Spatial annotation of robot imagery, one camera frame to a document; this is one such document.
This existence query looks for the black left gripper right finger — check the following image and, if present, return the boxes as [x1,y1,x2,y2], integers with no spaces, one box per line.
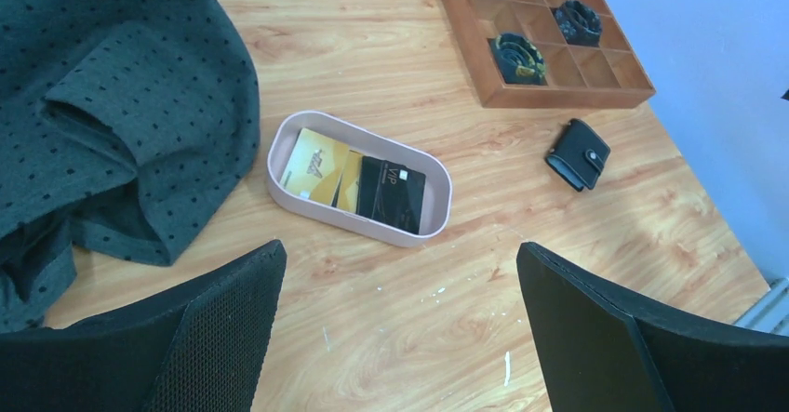
[516,242,788,411]

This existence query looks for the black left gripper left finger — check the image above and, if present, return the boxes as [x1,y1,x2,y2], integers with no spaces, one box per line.
[1,240,287,411]

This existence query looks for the black leather card holder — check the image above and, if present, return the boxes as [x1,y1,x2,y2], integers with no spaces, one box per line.
[544,118,610,193]

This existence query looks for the pink oval plastic tray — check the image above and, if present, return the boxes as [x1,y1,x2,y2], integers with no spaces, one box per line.
[267,111,453,247]

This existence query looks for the gold credit card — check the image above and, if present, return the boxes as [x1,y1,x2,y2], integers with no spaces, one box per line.
[334,151,363,214]
[280,128,350,206]

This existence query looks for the black VIP credit card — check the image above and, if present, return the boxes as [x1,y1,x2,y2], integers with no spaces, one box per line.
[355,156,426,234]

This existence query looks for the dark green dotted cloth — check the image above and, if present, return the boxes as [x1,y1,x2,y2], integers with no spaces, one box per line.
[1,0,260,333]

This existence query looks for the wooden compartment organizer box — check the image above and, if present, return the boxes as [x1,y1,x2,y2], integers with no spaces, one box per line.
[441,0,656,109]

